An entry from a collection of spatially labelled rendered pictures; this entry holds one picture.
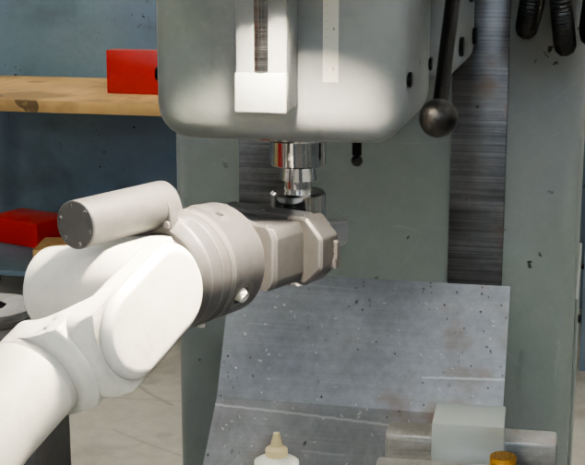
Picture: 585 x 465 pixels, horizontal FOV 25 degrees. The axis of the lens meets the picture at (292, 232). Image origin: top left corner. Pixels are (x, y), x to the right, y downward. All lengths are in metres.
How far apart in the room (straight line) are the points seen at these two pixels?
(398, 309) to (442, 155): 0.18
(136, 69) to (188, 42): 3.96
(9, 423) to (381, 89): 0.38
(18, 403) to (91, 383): 0.06
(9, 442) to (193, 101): 0.33
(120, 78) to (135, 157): 0.71
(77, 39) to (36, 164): 0.57
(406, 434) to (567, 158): 0.41
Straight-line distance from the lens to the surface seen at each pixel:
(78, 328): 0.88
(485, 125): 1.47
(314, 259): 1.07
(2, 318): 1.26
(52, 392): 0.88
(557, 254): 1.50
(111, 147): 5.70
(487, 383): 1.49
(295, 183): 1.12
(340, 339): 1.51
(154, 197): 0.97
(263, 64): 0.99
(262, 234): 1.05
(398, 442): 1.21
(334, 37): 1.02
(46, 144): 5.81
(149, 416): 4.23
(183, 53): 1.05
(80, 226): 0.93
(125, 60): 5.02
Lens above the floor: 1.47
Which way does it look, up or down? 13 degrees down
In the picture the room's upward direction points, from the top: straight up
